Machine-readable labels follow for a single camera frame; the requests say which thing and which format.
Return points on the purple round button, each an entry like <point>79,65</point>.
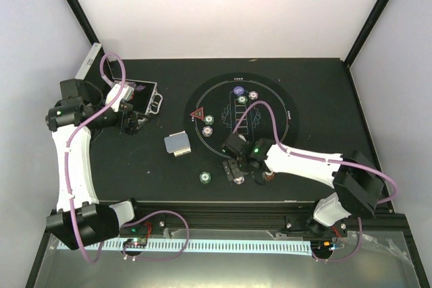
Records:
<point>238,90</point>

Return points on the blue white poker chip stack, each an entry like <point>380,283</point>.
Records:
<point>239,180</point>

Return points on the blue playing card deck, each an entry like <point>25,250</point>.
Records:
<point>177,144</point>

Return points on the white slotted cable duct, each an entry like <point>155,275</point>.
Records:
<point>227,246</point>

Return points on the orange black poker chip stack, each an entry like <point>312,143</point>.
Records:
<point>268,176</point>

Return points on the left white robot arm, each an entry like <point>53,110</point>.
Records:
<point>80,219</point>

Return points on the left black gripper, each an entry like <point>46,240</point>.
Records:
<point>131,129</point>

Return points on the round black poker mat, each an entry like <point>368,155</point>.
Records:
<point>253,122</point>

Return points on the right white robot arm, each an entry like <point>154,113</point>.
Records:
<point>356,186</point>

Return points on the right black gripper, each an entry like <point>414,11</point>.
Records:
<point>231,170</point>

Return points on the red triangular marker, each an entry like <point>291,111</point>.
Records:
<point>198,114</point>

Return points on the green poker chip stack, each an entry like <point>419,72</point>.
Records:
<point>205,177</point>

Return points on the blue chips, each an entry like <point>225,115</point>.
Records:
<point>253,95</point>
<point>207,131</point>

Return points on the black aluminium rail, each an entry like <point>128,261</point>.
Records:
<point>288,217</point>

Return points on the aluminium poker case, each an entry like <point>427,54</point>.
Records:
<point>145,98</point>

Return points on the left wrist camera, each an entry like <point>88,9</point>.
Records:
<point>117,94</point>

